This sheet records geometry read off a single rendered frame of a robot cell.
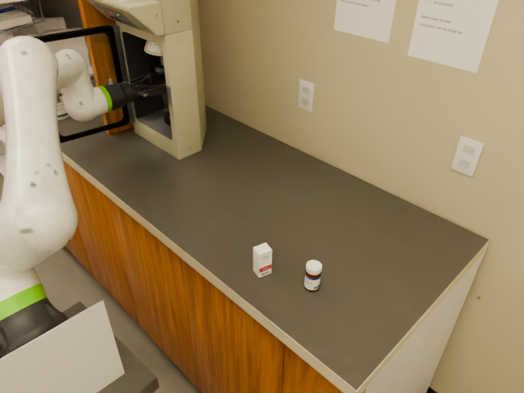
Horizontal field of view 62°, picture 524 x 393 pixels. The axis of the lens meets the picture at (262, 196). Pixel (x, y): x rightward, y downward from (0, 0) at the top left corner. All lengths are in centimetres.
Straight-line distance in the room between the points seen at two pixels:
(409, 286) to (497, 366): 68
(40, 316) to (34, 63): 52
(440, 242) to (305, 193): 46
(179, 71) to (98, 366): 101
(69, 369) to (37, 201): 33
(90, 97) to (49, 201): 78
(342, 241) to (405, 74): 55
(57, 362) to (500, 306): 133
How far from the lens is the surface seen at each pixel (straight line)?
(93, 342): 95
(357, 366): 107
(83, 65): 158
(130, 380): 106
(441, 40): 139
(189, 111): 168
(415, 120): 149
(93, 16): 184
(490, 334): 178
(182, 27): 158
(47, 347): 90
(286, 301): 116
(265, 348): 129
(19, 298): 95
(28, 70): 107
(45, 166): 90
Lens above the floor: 182
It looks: 36 degrees down
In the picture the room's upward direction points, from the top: 1 degrees clockwise
